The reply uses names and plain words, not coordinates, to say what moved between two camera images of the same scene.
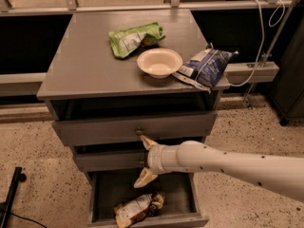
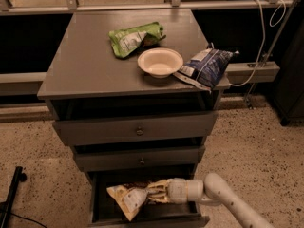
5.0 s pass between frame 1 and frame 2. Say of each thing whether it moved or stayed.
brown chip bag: moved
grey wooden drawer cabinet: stayed
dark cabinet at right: stayed
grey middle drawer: stayed
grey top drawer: stayed
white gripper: moved
